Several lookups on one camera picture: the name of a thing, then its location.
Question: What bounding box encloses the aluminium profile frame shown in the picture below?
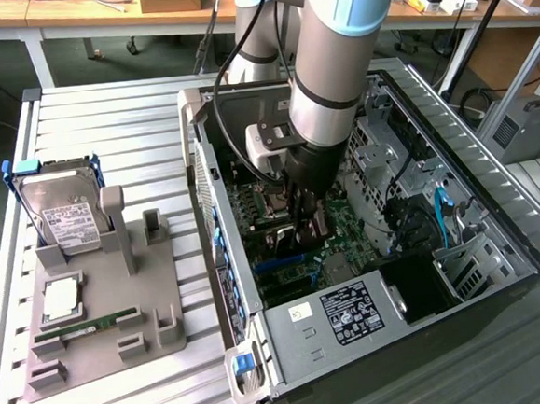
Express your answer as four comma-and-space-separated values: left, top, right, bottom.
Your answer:
507, 34, 540, 100

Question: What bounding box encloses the silver CPU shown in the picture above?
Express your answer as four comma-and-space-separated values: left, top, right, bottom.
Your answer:
39, 278, 86, 324

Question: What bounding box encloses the cluttered wooden desk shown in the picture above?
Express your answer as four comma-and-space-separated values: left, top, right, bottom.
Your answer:
378, 0, 540, 104

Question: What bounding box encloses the silver disk bay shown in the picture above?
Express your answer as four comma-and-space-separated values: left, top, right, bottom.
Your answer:
430, 230, 519, 305

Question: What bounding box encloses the coiled black cable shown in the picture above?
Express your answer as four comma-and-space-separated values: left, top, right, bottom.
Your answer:
456, 85, 497, 125

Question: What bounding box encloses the black wire bundle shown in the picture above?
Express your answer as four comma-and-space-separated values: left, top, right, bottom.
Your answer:
381, 191, 443, 256

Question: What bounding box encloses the wooden desk with white legs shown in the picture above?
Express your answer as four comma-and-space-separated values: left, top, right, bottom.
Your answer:
0, 0, 243, 93

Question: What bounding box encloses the silver power supply with label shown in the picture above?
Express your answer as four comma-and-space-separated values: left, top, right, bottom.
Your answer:
259, 267, 410, 386

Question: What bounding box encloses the CPU socket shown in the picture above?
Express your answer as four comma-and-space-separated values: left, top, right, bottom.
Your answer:
252, 181, 296, 223

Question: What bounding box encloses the black stand pole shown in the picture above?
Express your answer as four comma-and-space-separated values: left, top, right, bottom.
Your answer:
430, 0, 536, 104

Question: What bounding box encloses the small white box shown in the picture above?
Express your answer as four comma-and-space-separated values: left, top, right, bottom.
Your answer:
438, 0, 479, 16

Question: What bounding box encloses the open black PC case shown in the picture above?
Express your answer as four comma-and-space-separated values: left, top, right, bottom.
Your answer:
176, 56, 540, 404

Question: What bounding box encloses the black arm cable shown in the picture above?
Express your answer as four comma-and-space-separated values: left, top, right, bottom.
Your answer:
204, 0, 289, 189

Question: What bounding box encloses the grey parts rack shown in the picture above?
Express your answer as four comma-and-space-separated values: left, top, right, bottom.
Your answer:
7, 179, 193, 404

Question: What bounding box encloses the grey chipset heatsink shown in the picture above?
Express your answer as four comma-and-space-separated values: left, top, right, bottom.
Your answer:
323, 252, 354, 283

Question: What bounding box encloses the white cable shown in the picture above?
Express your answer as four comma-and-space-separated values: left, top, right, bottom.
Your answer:
87, 0, 137, 14

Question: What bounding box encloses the black hanging cable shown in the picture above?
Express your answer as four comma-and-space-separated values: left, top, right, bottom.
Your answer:
187, 0, 228, 74

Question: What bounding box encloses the blue expansion slot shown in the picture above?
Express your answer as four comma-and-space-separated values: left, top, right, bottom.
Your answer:
253, 253, 307, 275

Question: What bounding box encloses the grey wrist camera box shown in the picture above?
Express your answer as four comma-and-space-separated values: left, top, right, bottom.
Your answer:
243, 119, 297, 182

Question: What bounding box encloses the green RAM stick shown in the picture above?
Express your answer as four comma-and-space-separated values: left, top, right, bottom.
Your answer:
32, 311, 139, 346

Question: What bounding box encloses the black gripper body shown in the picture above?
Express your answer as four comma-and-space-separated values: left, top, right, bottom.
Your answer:
282, 142, 351, 197

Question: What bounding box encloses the green motherboard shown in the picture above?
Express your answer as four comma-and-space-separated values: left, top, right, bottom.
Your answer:
222, 146, 386, 312

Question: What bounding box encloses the hard disk in blue caddy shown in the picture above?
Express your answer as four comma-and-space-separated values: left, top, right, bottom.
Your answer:
0, 150, 117, 261

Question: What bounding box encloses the blue wire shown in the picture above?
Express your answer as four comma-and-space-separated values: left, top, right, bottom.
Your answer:
434, 185, 461, 250

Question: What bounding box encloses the grey computer tower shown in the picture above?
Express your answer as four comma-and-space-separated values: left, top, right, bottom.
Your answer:
474, 93, 540, 169

